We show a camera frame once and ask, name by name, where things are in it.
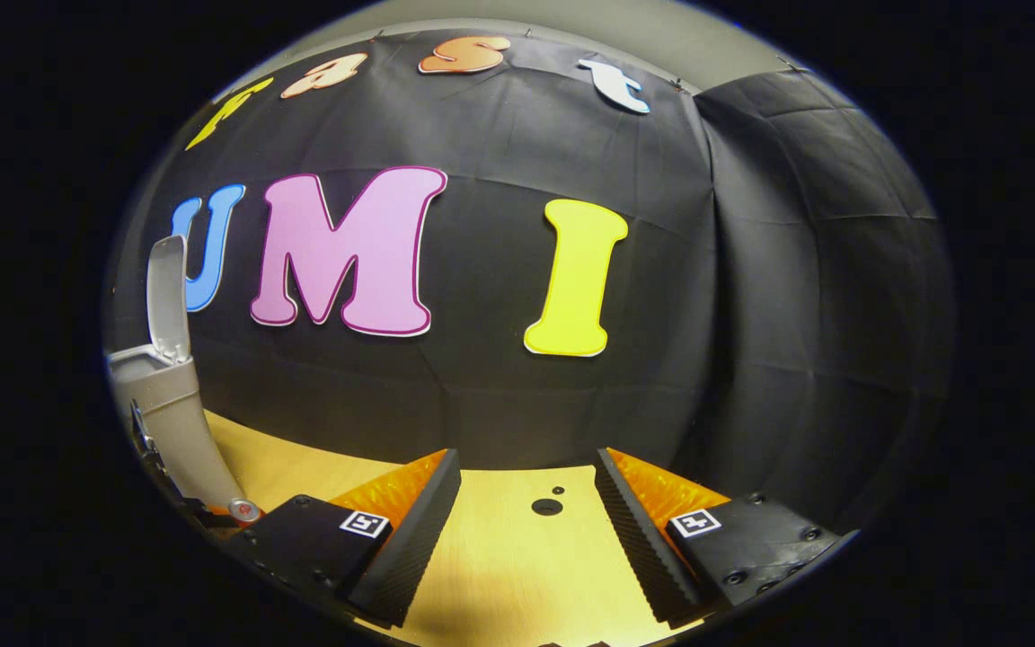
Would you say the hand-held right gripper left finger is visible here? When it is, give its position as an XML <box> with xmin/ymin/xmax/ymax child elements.
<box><xmin>221</xmin><ymin>448</ymin><xmax>463</xmax><ymax>628</ymax></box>

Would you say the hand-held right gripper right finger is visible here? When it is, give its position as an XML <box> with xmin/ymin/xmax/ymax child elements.
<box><xmin>594</xmin><ymin>448</ymin><xmax>844</xmax><ymax>628</ymax></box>

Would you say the white desktop garbage bin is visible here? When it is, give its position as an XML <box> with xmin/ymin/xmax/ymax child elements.
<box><xmin>107</xmin><ymin>235</ymin><xmax>249</xmax><ymax>513</ymax></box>

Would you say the wooden desktop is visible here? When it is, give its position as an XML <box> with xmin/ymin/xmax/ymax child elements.
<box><xmin>201</xmin><ymin>409</ymin><xmax>721</xmax><ymax>647</ymax></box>

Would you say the black backdrop cloth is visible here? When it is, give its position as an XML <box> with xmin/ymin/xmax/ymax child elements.
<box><xmin>104</xmin><ymin>27</ymin><xmax>960</xmax><ymax>536</ymax></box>

